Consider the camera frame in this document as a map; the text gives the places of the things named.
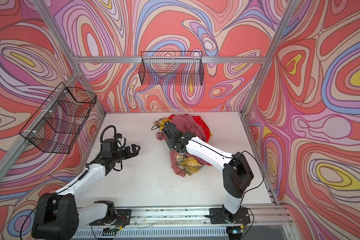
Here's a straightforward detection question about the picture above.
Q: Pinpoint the red cloth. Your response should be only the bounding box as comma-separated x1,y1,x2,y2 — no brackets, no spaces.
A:
169,114,212,143

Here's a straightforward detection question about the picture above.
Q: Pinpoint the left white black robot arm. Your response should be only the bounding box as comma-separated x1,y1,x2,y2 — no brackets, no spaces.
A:
31,125,141,240

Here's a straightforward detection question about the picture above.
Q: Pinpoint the large mauve cloth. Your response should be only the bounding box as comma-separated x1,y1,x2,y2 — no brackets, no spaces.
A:
154,114,212,177

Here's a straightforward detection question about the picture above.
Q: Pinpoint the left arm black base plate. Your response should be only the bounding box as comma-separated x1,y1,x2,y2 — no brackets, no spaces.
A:
90,209,132,227

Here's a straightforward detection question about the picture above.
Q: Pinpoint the black wire basket on left wall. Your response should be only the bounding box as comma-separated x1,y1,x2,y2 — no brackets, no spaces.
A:
19,83,97,154

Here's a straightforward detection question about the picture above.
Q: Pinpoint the yellow plaid cloth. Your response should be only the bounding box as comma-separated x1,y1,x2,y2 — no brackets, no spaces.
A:
151,118,204,177

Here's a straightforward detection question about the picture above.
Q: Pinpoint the black wire basket on wall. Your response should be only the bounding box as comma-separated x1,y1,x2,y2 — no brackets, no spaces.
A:
19,83,97,154
139,50,204,86

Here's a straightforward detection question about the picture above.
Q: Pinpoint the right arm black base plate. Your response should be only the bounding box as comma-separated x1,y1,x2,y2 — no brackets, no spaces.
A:
205,207,251,226

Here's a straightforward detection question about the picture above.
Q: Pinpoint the aluminium mounting rail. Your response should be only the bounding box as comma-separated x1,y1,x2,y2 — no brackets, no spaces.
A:
38,204,298,240

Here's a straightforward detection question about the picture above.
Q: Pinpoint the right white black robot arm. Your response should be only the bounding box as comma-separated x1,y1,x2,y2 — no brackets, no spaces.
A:
161,122,254,224

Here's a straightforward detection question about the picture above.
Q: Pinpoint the black wire basket on back wall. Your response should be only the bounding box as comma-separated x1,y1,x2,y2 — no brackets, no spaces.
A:
139,50,204,86

